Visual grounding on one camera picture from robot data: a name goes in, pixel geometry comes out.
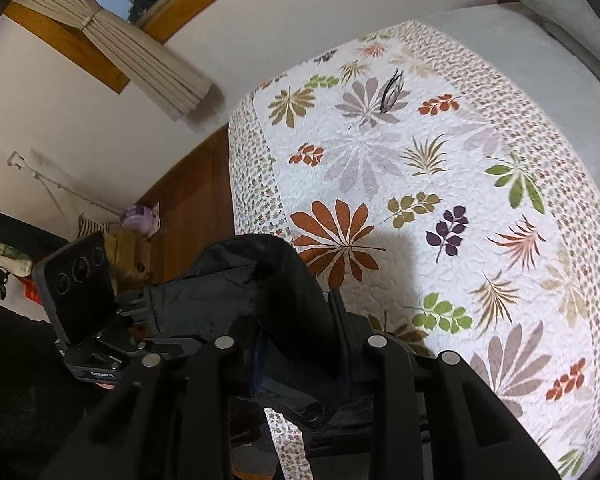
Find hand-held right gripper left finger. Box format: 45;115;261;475
40;332;267;480

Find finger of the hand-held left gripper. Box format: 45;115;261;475
112;287;156;333
127;337;203;362

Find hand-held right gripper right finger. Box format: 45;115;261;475
330;292;563;480

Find black pants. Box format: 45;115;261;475
145;234;421;461

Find small wooden stool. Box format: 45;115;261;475
102;227;153;291

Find beige ribbed object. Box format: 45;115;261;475
76;214;112;237

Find green plant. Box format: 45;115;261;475
0;240;33;303

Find purple lamp shade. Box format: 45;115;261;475
119;204;161;237

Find white folding pole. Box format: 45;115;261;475
7;151;126;216

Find person's dark clothing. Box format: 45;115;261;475
0;302;116;480

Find floral leaf-print quilt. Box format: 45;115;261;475
228;20;600;480

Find beige tied curtain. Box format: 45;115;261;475
17;0;212;121

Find black eyeglasses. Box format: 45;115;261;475
379;69;405;112

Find light blue-grey bed sheet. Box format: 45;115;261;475
420;0;600;241

